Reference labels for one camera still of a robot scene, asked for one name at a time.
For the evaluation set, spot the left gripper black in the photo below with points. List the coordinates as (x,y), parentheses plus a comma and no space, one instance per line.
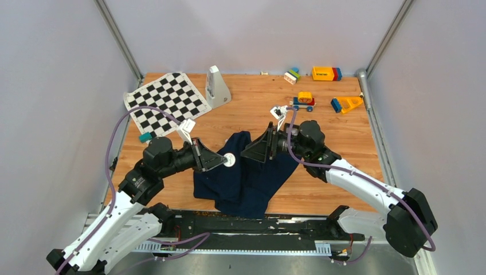
(204,158)

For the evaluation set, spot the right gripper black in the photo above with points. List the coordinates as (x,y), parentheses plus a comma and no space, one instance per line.
(267,141)

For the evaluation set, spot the navy blue garment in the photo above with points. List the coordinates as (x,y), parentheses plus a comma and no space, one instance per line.
(244,189)

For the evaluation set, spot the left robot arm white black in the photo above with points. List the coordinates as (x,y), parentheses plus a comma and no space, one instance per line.
(105,243)

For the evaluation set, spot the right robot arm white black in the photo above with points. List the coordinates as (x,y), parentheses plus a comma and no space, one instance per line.
(404,218)

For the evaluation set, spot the white metronome-shaped object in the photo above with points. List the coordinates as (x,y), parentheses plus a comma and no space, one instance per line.
(217,92)

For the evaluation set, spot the teal block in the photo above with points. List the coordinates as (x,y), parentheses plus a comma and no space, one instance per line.
(145,137)

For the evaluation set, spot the toy car with yellow top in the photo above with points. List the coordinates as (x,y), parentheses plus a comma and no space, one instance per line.
(303,100)

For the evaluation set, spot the checkerboard calibration mat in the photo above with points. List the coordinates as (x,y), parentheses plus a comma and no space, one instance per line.
(172,93)

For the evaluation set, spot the white green blue brick stack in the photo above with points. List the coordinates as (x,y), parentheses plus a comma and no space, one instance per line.
(292,76)

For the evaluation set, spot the orange blue toy ramp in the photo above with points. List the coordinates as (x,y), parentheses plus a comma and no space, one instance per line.
(346,104)

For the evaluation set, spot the yellow red blue brick box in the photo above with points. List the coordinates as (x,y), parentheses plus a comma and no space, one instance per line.
(320,73)

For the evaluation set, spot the grey metal pipe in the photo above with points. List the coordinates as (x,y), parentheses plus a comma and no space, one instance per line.
(362,77)

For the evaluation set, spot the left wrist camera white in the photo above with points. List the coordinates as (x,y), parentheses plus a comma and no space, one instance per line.
(184,129)

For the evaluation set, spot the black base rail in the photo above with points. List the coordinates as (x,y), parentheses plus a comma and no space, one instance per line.
(274,232)

